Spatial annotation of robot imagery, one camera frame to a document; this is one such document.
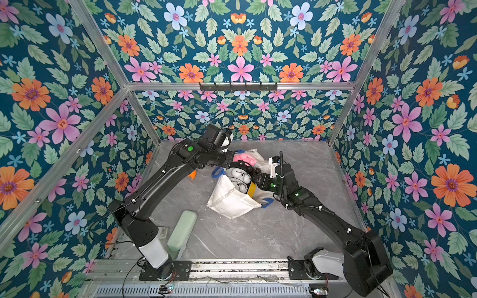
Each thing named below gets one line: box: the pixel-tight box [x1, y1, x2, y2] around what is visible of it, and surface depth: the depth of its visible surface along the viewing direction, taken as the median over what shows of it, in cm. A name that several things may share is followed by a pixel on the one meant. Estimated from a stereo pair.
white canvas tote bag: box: [206, 148, 275, 220], surface depth 77 cm
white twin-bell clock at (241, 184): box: [231, 177, 251, 194], surface depth 88 cm
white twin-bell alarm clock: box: [225, 167, 252, 189], surface depth 88 cm
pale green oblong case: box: [167, 209, 199, 260], surface depth 82 cm
